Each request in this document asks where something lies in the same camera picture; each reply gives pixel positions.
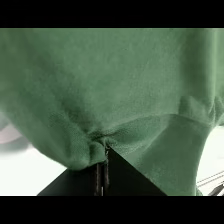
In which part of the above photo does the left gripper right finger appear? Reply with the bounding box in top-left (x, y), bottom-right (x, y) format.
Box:
top-left (101, 147), bottom-right (168, 197)

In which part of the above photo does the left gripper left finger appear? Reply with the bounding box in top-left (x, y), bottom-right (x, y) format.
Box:
top-left (37, 159), bottom-right (103, 197)

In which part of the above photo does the dark green T-shirt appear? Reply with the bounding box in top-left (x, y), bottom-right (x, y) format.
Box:
top-left (0, 28), bottom-right (224, 197)

